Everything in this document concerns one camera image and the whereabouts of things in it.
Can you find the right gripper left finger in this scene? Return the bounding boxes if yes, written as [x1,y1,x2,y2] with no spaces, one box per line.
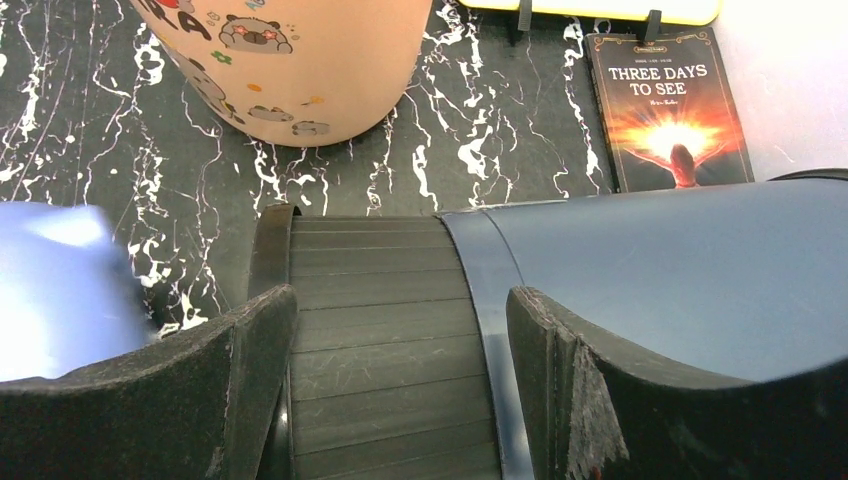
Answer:
[1,285,298,479]

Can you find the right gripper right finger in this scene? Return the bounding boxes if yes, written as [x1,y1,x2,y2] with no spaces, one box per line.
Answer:
[506,286,847,479]

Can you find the light blue plastic bucket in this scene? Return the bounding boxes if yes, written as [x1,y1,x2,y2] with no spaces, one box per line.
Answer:
[1,201,155,381]

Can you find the large dark blue bucket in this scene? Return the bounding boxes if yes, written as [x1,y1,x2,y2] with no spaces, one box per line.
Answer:
[441,169,847,479]

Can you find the black ribbed plastic bucket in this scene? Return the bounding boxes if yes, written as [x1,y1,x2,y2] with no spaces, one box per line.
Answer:
[248,204,502,479]

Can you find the Three Days To See book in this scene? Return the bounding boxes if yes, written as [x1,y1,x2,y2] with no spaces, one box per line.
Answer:
[585,26,754,193]

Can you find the small whiteboard yellow frame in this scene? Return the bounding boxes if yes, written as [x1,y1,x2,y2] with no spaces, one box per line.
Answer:
[461,0,723,26]

